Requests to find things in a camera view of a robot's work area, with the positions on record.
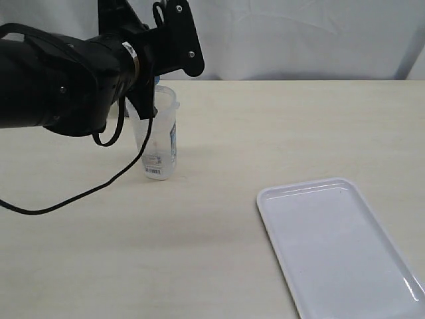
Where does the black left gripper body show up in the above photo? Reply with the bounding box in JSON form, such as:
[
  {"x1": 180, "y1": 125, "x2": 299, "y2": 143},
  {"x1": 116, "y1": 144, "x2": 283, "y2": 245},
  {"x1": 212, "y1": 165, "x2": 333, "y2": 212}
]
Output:
[{"x1": 98, "y1": 1, "x2": 171, "y2": 96}]

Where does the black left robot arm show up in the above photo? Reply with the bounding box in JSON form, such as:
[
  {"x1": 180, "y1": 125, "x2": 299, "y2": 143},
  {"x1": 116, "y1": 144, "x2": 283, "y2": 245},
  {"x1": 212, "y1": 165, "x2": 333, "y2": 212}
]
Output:
[{"x1": 1, "y1": 1, "x2": 170, "y2": 139}]

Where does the clear plastic tall container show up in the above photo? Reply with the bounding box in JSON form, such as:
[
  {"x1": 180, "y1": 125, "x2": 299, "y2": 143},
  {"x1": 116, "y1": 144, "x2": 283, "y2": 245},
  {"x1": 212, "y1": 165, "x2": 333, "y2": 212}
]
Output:
[{"x1": 139, "y1": 85, "x2": 179, "y2": 181}]

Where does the white backdrop curtain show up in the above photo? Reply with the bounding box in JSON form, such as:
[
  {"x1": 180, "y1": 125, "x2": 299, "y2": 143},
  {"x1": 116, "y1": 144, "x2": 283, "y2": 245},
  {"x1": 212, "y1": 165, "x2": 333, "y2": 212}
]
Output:
[{"x1": 0, "y1": 0, "x2": 425, "y2": 81}]

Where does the white rectangular tray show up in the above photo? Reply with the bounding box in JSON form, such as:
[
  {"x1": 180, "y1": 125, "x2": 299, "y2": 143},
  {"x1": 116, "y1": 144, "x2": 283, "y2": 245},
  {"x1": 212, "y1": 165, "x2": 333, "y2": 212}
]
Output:
[{"x1": 256, "y1": 177, "x2": 424, "y2": 318}]

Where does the black cable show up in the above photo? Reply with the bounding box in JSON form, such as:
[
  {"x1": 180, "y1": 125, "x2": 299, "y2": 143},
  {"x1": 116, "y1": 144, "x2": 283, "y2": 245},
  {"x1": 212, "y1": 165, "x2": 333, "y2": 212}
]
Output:
[{"x1": 0, "y1": 96, "x2": 157, "y2": 215}]

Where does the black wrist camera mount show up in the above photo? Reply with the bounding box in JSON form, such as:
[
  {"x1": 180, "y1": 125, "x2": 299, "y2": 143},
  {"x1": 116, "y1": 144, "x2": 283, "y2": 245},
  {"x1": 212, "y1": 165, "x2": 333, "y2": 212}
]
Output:
[{"x1": 152, "y1": 1, "x2": 205, "y2": 78}]

